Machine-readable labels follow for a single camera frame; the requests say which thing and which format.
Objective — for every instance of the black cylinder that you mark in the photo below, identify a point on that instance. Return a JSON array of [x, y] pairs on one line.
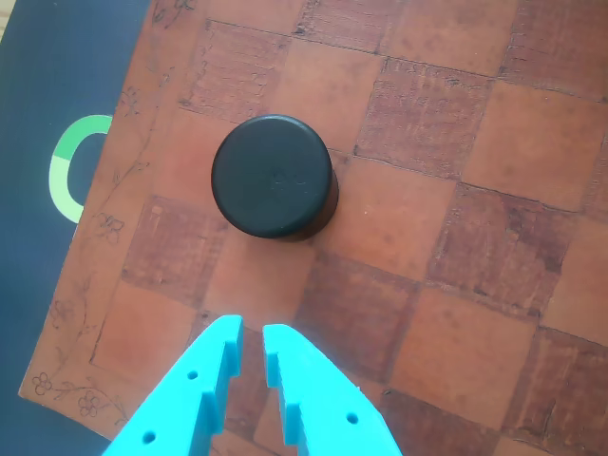
[[271, 176]]

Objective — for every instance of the brown leather chessboard mat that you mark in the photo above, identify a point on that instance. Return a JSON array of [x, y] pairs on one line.
[[427, 237]]

